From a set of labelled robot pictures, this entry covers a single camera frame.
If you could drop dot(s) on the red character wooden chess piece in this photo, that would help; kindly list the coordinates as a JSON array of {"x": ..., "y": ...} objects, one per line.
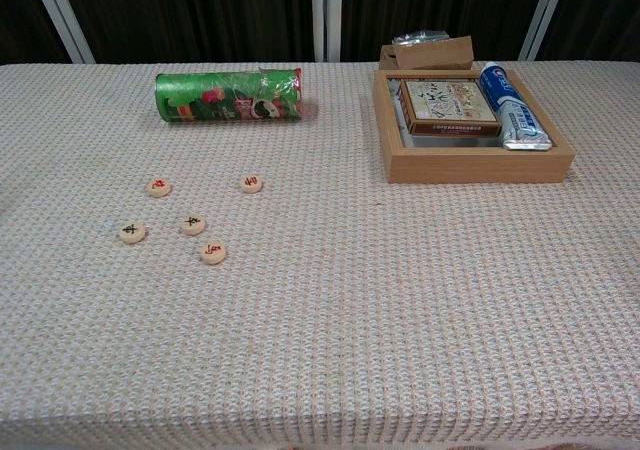
[
  {"x": 213, "y": 252},
  {"x": 159, "y": 187},
  {"x": 252, "y": 184}
]

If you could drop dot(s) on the black character wooden chess piece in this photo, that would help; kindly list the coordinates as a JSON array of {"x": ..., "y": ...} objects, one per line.
[
  {"x": 193, "y": 225},
  {"x": 132, "y": 232}
]

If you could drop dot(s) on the woven beige tablecloth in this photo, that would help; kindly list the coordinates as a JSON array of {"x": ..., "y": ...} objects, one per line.
[{"x": 350, "y": 295}]

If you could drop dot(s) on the green chips can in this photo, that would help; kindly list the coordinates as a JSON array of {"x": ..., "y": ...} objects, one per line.
[{"x": 225, "y": 95}]

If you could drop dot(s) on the wooden square tray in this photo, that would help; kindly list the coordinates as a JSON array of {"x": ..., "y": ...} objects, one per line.
[{"x": 475, "y": 167}]

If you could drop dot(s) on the brown printed card box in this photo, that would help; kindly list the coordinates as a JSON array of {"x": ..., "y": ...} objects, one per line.
[{"x": 450, "y": 102}]

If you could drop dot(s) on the brown cardboard box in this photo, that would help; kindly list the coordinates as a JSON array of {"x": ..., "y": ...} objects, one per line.
[{"x": 435, "y": 55}]

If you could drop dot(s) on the clear plastic bag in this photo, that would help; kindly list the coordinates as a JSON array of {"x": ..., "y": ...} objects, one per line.
[{"x": 417, "y": 37}]

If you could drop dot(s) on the blue white toothpaste tube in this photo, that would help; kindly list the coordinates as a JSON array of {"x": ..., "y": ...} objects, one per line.
[{"x": 505, "y": 100}]

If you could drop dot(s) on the dark pleated curtain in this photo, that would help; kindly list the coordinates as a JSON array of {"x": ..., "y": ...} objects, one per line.
[{"x": 200, "y": 15}]

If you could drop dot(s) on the white metal frame post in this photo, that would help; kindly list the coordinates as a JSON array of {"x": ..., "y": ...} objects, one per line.
[
  {"x": 332, "y": 15},
  {"x": 61, "y": 15},
  {"x": 543, "y": 15}
]

